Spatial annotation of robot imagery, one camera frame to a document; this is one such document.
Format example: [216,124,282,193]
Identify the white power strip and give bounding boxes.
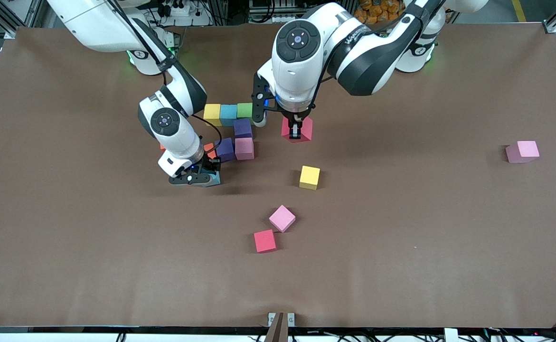
[157,0,212,27]
[249,0,316,24]

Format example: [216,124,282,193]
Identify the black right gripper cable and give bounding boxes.
[191,114,223,157]

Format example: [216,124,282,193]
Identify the purple foam cube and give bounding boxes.
[215,138,236,163]
[233,118,254,140]

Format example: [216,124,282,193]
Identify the yellow foam cube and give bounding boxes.
[203,104,222,127]
[299,166,320,190]

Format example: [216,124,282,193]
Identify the small metal bracket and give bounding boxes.
[268,312,295,327]

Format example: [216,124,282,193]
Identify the red foam cube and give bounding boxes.
[254,229,277,254]
[281,116,314,143]

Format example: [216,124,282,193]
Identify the pink foam cube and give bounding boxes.
[234,138,254,161]
[269,205,296,233]

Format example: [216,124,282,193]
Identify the pile of orange packets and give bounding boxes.
[354,0,409,24]

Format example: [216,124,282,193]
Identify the pale mauve foam cube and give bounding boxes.
[505,141,540,164]

